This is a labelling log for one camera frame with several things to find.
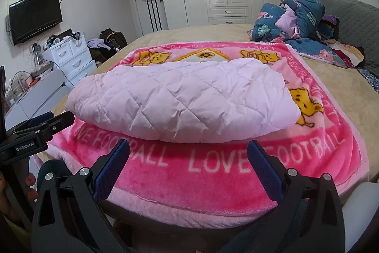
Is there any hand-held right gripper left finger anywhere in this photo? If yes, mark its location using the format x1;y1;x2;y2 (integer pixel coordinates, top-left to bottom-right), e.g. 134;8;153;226
31;139;131;253

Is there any small white desk fan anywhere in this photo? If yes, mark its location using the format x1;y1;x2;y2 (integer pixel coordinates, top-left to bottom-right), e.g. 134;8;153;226
13;72;30;93

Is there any cream red printed cloth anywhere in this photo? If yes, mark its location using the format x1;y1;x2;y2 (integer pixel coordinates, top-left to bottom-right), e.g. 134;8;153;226
327;40;365;68

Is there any teal floral quilt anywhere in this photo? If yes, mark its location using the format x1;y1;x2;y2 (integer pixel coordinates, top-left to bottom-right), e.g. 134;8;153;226
247;0;347;68

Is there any black wall television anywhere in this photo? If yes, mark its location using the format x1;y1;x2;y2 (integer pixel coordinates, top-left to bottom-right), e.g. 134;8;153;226
9;0;63;46

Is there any pink printed blanket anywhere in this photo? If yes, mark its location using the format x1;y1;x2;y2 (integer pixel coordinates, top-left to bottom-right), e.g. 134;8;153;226
34;42;369;217

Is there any beige bed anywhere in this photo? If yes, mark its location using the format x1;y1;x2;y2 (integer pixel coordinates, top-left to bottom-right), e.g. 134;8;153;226
52;22;379;182

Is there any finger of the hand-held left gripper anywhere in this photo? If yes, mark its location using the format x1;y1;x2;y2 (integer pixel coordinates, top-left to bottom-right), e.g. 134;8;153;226
44;111;74;135
12;111;54;133

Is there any white door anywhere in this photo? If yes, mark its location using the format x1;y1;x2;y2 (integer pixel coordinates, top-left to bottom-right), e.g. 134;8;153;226
129;0;168;36

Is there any person's dark clothing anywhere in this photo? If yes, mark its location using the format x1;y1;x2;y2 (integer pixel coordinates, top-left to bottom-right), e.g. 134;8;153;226
38;160;297;253

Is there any purple cloth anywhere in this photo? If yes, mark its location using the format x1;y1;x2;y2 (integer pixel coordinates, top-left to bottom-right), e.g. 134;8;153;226
318;14;339;40

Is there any grey low cabinet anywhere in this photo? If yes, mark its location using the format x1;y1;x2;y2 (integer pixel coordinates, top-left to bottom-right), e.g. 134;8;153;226
4;69;72;126

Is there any person's left hand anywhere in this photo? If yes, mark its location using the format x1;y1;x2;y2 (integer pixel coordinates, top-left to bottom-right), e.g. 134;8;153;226
0;171;37;224

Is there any white drawer chest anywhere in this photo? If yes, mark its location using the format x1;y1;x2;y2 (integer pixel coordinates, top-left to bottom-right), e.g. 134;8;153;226
41;32;98;84

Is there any white bed footboard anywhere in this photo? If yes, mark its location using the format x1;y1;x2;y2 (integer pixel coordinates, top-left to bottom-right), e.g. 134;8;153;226
340;179;379;242

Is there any dark clothes pile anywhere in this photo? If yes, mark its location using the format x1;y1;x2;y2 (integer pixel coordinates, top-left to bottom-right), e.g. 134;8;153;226
89;47;116;64

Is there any blue patterned sheet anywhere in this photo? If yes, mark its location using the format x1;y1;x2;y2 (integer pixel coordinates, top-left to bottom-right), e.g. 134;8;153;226
357;65;379;93

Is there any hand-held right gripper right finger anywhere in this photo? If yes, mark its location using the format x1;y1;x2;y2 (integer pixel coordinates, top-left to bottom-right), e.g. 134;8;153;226
247;140;347;253

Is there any dark brown backpack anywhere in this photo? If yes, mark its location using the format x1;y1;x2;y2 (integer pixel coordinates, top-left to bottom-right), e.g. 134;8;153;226
99;28;128;49

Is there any pink quilted jacket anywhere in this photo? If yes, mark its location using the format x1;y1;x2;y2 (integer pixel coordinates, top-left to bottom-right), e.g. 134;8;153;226
65;59;302;144

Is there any grey quilted headboard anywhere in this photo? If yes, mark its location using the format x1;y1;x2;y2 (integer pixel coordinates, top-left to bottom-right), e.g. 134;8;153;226
305;0;379;78

